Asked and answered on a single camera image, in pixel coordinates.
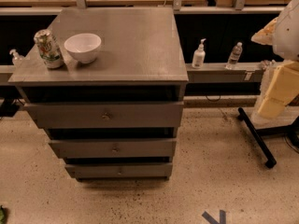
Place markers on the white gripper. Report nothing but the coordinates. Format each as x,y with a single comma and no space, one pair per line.
288,36

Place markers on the grey top drawer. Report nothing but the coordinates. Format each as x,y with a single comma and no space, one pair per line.
105,115

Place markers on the grey drawer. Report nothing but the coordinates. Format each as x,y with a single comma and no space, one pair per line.
105,115
114,148
119,171

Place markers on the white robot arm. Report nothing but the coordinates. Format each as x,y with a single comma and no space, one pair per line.
282,33

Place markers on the grey middle drawer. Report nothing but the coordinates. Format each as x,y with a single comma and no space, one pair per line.
114,148

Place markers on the grey bottom drawer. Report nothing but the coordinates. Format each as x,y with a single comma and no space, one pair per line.
119,171

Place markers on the grey drawer cabinet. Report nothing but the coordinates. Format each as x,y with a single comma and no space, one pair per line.
140,60

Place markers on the black stand base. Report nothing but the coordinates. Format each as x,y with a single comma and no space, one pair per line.
290,131

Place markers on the crumpled clear wrapper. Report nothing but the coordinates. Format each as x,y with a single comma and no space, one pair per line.
265,64

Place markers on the clear plastic water bottle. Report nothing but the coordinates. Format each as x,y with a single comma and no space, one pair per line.
234,55

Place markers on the white lotion pump bottle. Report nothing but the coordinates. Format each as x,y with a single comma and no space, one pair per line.
199,55

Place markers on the white ceramic bowl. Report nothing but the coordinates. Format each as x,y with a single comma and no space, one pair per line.
84,48

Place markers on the green and white soda can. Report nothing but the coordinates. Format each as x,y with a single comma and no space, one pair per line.
49,49

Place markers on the clear sanitizer pump bottle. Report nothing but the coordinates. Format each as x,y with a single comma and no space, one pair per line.
16,57

